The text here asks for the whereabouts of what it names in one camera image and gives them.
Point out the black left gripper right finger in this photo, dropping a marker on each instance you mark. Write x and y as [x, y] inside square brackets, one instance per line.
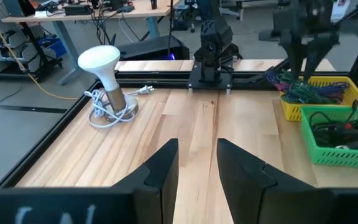
[253, 196]

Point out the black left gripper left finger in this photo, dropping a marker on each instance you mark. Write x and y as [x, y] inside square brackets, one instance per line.
[148, 196]

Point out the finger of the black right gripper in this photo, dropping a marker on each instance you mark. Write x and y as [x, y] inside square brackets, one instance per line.
[319, 51]
[295, 53]

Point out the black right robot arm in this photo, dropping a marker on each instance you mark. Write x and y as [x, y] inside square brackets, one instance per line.
[213, 40]

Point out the yellow plastic basket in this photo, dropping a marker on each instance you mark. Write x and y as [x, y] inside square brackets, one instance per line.
[294, 112]

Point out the green plastic basket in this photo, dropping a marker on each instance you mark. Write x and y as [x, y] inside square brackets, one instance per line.
[337, 157]

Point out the black computer case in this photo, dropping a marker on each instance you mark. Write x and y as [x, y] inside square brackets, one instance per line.
[154, 48]

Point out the white bulb lamp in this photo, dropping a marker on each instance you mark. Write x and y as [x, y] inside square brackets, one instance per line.
[99, 60]

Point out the wooden desk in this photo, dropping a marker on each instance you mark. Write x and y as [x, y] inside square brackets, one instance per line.
[141, 11]

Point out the blue storage bin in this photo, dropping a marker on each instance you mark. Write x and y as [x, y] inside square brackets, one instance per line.
[53, 48]

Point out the black storage shelf rack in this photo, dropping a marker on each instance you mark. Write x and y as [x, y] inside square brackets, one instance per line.
[8, 46]

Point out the black table frame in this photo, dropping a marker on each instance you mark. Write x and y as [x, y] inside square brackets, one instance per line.
[166, 79]

